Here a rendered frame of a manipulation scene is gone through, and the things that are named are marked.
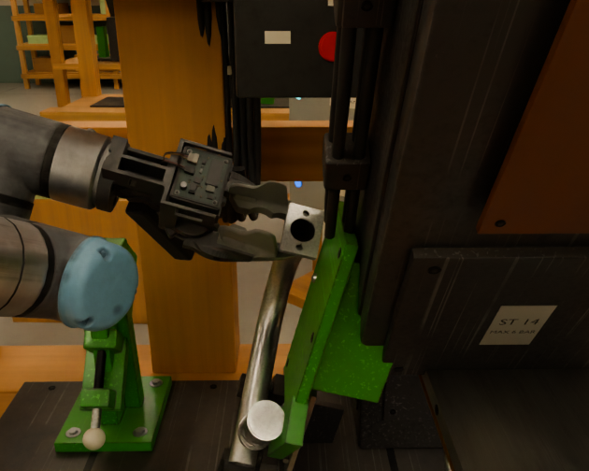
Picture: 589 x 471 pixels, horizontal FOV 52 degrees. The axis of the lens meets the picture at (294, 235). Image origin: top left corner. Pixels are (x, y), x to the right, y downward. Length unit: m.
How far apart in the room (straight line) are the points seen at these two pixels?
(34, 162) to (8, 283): 0.17
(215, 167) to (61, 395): 0.54
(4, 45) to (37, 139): 11.13
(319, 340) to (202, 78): 0.44
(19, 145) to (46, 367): 0.59
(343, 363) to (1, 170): 0.36
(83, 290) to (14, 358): 0.69
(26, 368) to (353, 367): 0.68
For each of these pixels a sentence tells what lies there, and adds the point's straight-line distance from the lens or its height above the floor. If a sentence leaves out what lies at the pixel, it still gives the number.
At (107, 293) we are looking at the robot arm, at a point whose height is 1.24.
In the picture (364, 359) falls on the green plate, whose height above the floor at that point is 1.15.
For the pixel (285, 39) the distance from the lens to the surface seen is 0.74.
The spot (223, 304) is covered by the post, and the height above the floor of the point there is 1.01.
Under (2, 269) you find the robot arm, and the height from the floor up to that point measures 1.29.
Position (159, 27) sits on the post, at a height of 1.43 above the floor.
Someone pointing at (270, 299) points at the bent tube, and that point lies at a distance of 0.72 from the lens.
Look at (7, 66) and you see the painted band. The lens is 11.77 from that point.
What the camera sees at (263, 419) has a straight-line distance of 0.61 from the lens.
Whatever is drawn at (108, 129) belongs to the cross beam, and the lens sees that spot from 0.99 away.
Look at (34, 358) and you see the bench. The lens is 1.16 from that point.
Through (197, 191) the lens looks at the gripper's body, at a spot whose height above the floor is 1.30.
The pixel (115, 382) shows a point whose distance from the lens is 0.86.
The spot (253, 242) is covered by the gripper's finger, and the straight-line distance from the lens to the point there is 0.61.
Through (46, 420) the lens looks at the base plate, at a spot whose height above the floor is 0.90.
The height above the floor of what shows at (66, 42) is 0.72.
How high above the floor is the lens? 1.47
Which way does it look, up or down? 22 degrees down
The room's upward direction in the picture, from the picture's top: straight up
